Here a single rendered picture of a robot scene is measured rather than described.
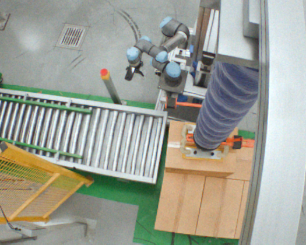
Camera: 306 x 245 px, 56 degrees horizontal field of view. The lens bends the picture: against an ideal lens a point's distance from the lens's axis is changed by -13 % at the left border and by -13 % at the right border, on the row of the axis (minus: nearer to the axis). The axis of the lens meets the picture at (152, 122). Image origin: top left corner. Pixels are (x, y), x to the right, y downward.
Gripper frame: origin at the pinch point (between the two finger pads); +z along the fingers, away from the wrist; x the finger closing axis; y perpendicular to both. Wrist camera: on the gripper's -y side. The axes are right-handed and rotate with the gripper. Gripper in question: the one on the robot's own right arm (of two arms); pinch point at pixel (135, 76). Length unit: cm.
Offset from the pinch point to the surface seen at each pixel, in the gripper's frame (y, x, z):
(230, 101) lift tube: -25, -64, -91
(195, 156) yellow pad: -28, -62, 42
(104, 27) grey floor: 101, 113, 150
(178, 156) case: -31, -49, 55
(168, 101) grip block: 0.5, -25.1, 28.6
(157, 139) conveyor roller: -18, -22, 95
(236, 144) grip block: -8, -88, 29
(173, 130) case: -13, -36, 55
